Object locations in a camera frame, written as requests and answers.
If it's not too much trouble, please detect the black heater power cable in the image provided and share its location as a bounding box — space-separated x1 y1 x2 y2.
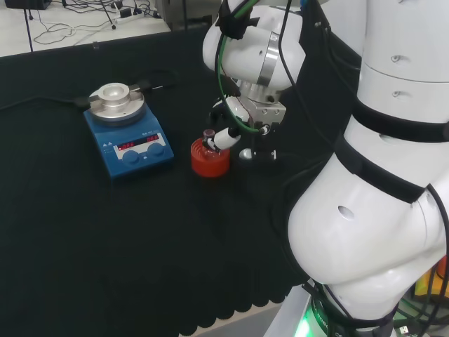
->
0 93 79 112

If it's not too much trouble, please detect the white power strip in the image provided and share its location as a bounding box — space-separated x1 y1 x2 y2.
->
112 6 146 25

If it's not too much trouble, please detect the blue-base heater with steel top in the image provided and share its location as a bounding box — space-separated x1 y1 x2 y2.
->
73 79 175 183

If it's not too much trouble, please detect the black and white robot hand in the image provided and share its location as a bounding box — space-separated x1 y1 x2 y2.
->
204 97 287 164

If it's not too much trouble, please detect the clear round-bottom flask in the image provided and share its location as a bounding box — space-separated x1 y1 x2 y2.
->
202 128 222 161

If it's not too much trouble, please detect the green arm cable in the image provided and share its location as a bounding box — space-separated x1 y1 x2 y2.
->
214 0 269 136

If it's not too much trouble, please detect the orange plastic flask ring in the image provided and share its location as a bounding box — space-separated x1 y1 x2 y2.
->
190 137 232 179

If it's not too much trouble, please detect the black box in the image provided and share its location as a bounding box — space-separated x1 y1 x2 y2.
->
4 0 53 11

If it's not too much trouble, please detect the black bench cloth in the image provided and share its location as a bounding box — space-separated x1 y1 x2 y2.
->
0 25 363 337

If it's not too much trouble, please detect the black tripod leg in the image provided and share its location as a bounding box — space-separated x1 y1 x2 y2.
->
22 0 35 54

